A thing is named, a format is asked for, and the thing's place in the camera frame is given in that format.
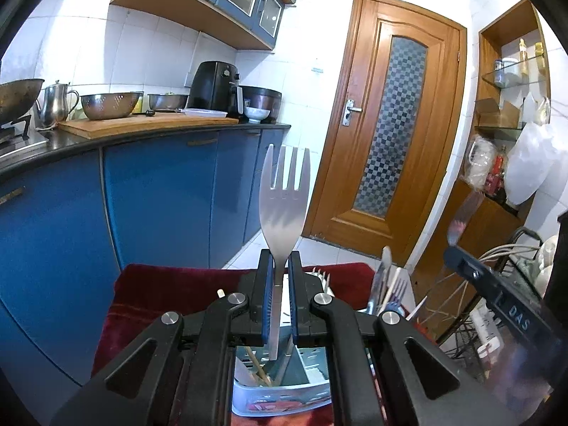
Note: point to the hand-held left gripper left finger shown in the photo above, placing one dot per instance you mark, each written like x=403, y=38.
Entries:
x=266, y=301

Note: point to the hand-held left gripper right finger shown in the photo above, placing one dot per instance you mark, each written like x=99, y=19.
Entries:
x=295, y=306

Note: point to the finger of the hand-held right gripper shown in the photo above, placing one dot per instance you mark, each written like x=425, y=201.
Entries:
x=466, y=264

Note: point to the steel fork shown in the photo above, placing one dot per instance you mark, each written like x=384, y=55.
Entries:
x=399, y=290
x=321, y=276
x=284, y=213

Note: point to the white spoon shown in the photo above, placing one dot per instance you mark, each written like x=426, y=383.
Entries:
x=244, y=375

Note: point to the light blue utensil box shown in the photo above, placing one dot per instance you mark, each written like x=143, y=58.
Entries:
x=279, y=392

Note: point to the white power strip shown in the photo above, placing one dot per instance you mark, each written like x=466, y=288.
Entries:
x=486, y=328

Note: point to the wooden floor cabinet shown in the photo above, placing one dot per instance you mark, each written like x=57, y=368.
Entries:
x=492, y=226

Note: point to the red packets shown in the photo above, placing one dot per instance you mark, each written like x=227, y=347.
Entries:
x=496, y=175

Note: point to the red floral blanket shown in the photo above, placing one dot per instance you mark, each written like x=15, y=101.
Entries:
x=168, y=288

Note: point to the small white plastic bag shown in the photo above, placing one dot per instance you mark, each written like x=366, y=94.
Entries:
x=481, y=162

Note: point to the blue base cabinets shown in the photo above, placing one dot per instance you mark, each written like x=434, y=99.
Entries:
x=155, y=208

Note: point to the cardboard box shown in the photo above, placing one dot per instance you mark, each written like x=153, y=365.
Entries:
x=497, y=113

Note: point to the wooden door with glass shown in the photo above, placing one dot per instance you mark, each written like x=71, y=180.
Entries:
x=355, y=142

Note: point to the white bowl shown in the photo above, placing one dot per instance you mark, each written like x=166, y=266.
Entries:
x=256, y=114

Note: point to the glass jar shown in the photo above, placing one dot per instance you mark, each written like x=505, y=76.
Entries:
x=506, y=73

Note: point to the white flat plate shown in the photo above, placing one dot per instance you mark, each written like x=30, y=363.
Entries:
x=205, y=113

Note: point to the dark rice cooker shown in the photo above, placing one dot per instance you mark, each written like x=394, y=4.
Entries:
x=264, y=95

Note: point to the wooden shelf unit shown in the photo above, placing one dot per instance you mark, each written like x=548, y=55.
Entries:
x=488, y=53

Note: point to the wooden cutting board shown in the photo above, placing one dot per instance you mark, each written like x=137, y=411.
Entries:
x=146, y=125

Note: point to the yellow bottle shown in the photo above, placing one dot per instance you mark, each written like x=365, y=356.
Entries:
x=523, y=57

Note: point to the black air fryer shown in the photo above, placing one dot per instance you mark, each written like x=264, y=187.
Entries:
x=213, y=86

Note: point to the steel mixing bowl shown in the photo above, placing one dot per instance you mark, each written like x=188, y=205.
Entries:
x=111, y=106

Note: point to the steel kettle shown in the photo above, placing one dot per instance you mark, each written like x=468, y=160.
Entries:
x=55, y=104

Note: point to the gas stove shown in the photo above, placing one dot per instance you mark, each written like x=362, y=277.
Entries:
x=17, y=135

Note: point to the large dark wok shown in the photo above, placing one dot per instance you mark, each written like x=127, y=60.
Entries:
x=17, y=95

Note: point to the blue wall cabinet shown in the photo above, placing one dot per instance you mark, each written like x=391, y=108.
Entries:
x=177, y=4

